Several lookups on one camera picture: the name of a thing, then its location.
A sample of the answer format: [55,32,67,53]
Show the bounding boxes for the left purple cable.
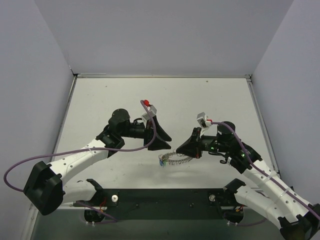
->
[4,99,158,225]

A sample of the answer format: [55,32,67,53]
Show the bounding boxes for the purple cable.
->
[4,99,158,225]
[209,121,320,227]

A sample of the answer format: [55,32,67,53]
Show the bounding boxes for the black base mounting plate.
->
[83,188,244,223]

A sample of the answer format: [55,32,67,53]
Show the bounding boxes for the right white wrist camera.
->
[196,112,212,136]

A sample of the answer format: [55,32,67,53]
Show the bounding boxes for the large metal keyring with loops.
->
[158,151,193,166]

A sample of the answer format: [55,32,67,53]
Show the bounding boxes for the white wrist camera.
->
[141,99,157,124]
[196,112,212,136]

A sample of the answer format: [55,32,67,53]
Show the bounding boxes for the aluminium front rail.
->
[29,202,83,211]

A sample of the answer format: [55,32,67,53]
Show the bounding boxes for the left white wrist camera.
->
[141,99,157,124]

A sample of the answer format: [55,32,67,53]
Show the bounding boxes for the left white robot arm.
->
[23,106,172,216]

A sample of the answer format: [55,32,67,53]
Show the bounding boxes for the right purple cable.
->
[209,121,320,227]

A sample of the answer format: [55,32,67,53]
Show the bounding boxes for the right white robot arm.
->
[176,120,320,240]

